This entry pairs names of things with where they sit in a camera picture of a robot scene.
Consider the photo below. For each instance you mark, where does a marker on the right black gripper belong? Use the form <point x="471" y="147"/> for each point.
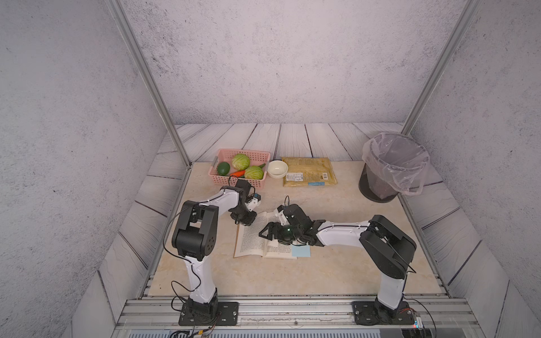
<point x="276" y="226"/>

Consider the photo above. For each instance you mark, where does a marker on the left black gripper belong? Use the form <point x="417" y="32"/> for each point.
<point x="247" y="222"/>

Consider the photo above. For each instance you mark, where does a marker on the brown black paperback book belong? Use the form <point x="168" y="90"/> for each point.
<point x="249" y="243"/>

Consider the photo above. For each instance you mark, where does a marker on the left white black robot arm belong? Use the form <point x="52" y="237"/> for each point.
<point x="195" y="235"/>

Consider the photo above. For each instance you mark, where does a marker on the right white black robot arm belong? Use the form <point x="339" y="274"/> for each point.
<point x="390" y="249"/>

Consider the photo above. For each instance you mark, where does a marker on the lower blue sticky note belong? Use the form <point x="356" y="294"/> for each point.
<point x="301" y="251"/>

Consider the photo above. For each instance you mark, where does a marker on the red chili pepper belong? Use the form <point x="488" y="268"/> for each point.
<point x="237" y="174"/>

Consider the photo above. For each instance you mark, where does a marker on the front green cabbage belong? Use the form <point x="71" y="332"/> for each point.
<point x="254" y="173"/>

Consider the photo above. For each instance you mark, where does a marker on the green cabbage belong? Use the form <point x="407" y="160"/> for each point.
<point x="240" y="162"/>
<point x="254" y="173"/>

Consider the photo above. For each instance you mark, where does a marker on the pink plastic basket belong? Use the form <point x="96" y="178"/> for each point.
<point x="258" y="158"/>

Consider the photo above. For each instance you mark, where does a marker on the dark green avocado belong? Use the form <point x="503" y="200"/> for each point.
<point x="223" y="169"/>

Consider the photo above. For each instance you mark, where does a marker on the back green cabbage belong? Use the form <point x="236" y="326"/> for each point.
<point x="240" y="162"/>

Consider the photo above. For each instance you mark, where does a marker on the white ceramic bowl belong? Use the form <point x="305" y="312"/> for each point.
<point x="277" y="169"/>

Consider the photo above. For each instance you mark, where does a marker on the yellow grain bag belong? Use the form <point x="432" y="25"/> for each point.
<point x="308" y="172"/>

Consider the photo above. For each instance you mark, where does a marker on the black trash bin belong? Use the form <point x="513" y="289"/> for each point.
<point x="374" y="188"/>

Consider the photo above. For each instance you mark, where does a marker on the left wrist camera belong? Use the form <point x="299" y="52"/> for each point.
<point x="253" y="201"/>

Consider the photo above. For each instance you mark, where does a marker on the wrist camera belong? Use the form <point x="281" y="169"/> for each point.
<point x="253" y="201"/>
<point x="293" y="213"/>

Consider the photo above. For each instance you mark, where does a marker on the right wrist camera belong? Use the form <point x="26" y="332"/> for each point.
<point x="293" y="213"/>

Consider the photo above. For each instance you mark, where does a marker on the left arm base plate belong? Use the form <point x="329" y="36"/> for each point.
<point x="214" y="313"/>

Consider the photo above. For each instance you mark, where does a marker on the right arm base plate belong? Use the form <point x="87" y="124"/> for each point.
<point x="370" y="313"/>

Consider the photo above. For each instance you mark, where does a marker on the aluminium mounting rail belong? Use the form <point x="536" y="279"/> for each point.
<point x="437" y="313"/>

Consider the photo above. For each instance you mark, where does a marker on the left aluminium frame post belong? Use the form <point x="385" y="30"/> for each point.
<point x="131" y="42"/>

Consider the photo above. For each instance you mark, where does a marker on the aluminium frame post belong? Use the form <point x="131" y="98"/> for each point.
<point x="131" y="42"/>
<point x="445" y="56"/>

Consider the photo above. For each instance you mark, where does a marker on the right aluminium frame post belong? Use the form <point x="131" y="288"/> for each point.
<point x="445" y="56"/>

